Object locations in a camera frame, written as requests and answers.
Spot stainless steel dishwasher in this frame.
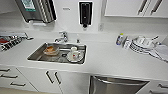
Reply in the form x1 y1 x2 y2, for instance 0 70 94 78
88 75 150 94

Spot small chrome sink button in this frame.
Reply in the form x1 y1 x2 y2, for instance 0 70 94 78
75 38 81 45

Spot white mug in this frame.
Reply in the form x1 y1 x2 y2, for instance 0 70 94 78
69 46 81 61

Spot white plate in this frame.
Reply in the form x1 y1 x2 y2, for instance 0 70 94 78
66 51 85 64

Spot chrome sink faucet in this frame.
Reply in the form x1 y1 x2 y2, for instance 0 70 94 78
54 31 70 44

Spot orange dish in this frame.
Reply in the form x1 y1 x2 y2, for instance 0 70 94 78
43 45 61 57

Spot blue white soap bottle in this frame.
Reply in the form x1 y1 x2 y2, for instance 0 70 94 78
115 32 125 47

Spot small clear jar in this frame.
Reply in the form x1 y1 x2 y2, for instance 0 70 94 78
122 37 132 50

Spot white two-door base cabinet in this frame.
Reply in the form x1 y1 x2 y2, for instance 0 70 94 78
15 66 92 94

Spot stainless steel sink basin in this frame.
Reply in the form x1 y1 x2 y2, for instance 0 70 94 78
26 41 88 66

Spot stacked white dishes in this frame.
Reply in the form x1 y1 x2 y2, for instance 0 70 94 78
129 35 160 55

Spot grey paper towel dispenser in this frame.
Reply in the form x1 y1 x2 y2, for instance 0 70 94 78
14 0 58 24

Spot white drawer stack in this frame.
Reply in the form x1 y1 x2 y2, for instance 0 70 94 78
0 65 38 93

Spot white grey dish cloth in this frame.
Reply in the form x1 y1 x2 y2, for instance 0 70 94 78
149 43 168 64

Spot small red dish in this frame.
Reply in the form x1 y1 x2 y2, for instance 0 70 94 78
0 38 9 45

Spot white narrow drawer cabinet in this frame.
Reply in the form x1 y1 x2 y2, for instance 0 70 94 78
136 79 168 94

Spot white wall outlet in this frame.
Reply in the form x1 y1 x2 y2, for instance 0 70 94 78
97 22 105 32

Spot black wall soap dispenser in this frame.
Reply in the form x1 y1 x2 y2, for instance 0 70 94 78
78 1 94 29

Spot small wall label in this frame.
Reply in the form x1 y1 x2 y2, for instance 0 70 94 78
62 7 72 12

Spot white upper wall cabinet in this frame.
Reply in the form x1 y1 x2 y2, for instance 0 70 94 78
103 0 168 19

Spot wire dish drying rack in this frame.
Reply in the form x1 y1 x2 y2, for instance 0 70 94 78
0 31 34 53

